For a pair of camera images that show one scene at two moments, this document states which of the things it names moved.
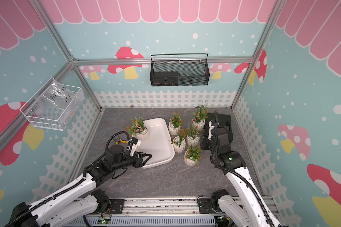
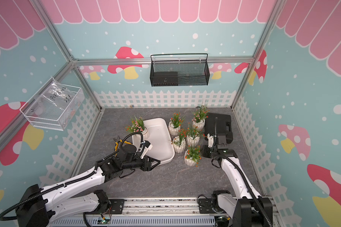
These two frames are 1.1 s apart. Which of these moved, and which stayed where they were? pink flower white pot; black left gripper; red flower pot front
Moved: black left gripper
Stayed: red flower pot front; pink flower white pot
